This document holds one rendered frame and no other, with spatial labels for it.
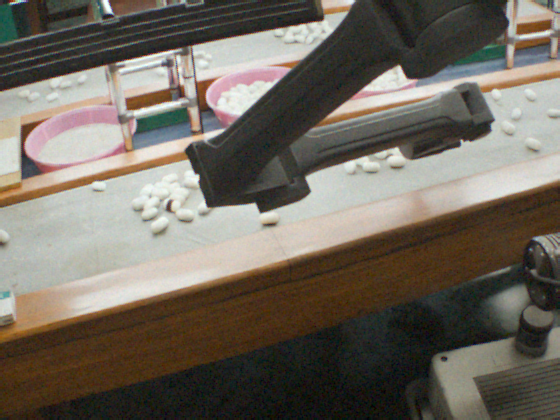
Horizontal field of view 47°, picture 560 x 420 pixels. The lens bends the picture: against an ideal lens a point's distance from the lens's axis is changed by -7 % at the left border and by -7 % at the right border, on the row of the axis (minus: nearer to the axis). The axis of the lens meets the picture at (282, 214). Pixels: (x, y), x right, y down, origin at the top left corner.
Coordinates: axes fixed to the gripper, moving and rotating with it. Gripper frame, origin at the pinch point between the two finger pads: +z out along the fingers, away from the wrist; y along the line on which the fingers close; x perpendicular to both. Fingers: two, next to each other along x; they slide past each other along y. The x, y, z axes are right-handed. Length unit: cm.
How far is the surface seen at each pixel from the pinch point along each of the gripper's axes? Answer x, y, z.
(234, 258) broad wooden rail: 11.9, 38.7, -5.7
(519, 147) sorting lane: 5.0, -27.6, 6.3
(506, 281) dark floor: 43, -57, 77
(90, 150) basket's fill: -20, 59, 37
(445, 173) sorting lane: 6.6, -7.3, 4.5
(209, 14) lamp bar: -29.9, 32.5, -5.9
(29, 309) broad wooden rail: 12, 74, -5
